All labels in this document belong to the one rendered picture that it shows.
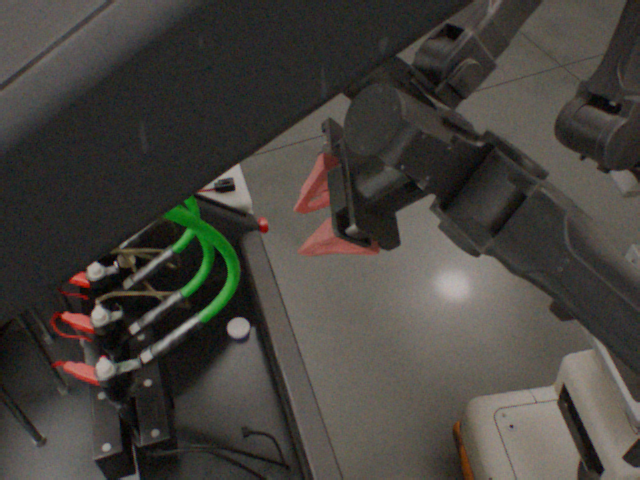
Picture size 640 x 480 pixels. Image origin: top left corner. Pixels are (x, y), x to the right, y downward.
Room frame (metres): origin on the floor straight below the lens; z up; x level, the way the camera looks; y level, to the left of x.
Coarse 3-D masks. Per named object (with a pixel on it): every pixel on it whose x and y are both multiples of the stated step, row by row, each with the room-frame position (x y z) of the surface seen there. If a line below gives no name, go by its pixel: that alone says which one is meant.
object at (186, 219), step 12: (168, 216) 0.42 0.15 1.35; (180, 216) 0.43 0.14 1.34; (192, 216) 0.43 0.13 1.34; (192, 228) 0.43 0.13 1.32; (204, 228) 0.43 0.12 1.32; (216, 240) 0.43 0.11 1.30; (228, 252) 0.44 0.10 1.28; (228, 264) 0.44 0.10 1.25; (228, 276) 0.44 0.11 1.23; (228, 288) 0.44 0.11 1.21; (216, 300) 0.44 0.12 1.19; (228, 300) 0.43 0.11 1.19; (204, 312) 0.43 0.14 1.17; (216, 312) 0.43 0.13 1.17
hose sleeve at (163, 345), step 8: (192, 320) 0.42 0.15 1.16; (200, 320) 0.42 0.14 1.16; (176, 328) 0.42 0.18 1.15; (184, 328) 0.42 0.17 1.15; (192, 328) 0.42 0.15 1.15; (200, 328) 0.42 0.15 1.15; (168, 336) 0.42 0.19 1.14; (176, 336) 0.41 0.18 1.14; (184, 336) 0.41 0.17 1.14; (160, 344) 0.41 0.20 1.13; (168, 344) 0.41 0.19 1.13; (176, 344) 0.41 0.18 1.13; (152, 352) 0.40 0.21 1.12; (160, 352) 0.40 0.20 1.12
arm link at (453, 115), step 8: (440, 112) 0.41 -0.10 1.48; (448, 112) 0.42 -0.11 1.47; (456, 112) 0.44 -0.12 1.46; (448, 120) 0.40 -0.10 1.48; (456, 120) 0.42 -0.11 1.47; (464, 120) 0.43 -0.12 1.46; (448, 128) 0.40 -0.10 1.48; (456, 128) 0.40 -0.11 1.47; (464, 128) 0.41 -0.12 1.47; (472, 128) 0.43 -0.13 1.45; (448, 136) 0.39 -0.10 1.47; (464, 136) 0.41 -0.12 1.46; (472, 136) 0.41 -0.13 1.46; (480, 136) 0.42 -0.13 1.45
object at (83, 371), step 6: (66, 366) 0.41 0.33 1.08; (72, 366) 0.41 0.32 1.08; (78, 366) 0.41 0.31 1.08; (84, 366) 0.41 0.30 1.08; (90, 366) 0.41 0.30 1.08; (72, 372) 0.40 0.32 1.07; (78, 372) 0.40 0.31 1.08; (84, 372) 0.40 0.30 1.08; (90, 372) 0.40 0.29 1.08; (84, 378) 0.40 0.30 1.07; (90, 378) 0.39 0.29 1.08; (96, 378) 0.39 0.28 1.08; (96, 384) 0.39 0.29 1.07
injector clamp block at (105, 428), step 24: (144, 288) 0.61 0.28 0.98; (144, 312) 0.56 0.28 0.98; (144, 336) 0.52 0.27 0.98; (144, 384) 0.44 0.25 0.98; (168, 384) 0.49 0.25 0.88; (96, 408) 0.40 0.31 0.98; (144, 408) 0.40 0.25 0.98; (168, 408) 0.42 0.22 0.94; (96, 432) 0.37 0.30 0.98; (120, 432) 0.37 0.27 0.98; (144, 432) 0.37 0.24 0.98; (168, 432) 0.37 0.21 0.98; (96, 456) 0.33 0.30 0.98; (120, 456) 0.34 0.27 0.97; (168, 456) 0.36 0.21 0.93
